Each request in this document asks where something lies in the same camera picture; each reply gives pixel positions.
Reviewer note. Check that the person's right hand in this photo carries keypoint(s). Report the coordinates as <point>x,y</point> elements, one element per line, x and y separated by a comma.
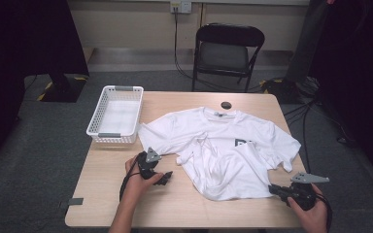
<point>311,218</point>

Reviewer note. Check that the person's left hand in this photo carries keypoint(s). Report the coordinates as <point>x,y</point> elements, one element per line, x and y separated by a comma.
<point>139,186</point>

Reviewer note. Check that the black curtain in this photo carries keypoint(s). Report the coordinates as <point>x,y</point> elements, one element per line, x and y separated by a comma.
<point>359,64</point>
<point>19,48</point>

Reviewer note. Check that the black folding chair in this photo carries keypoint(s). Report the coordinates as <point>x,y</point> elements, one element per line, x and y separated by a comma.
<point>223,55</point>

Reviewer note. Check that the white t-shirt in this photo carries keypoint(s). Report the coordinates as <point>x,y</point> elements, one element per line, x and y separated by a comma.
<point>226,152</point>

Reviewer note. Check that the black stand base plate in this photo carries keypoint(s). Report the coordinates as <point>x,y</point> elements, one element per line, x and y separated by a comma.
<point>64,90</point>

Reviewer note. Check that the white plastic basket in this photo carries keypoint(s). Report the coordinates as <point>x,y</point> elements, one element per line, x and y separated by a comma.
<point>116,118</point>

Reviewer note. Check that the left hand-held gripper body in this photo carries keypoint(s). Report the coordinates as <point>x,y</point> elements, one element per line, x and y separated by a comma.
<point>148,163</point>

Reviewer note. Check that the black round table grommet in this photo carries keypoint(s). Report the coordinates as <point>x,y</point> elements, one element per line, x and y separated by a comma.
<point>226,105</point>

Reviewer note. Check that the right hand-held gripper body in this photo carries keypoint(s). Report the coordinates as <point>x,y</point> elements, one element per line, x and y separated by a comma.
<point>304,194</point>

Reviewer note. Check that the white wall socket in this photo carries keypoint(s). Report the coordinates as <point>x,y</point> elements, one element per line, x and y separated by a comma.
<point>180,6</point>

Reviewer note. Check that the grey tape strip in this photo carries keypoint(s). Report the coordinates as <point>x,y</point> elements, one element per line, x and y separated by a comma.
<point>75,201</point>

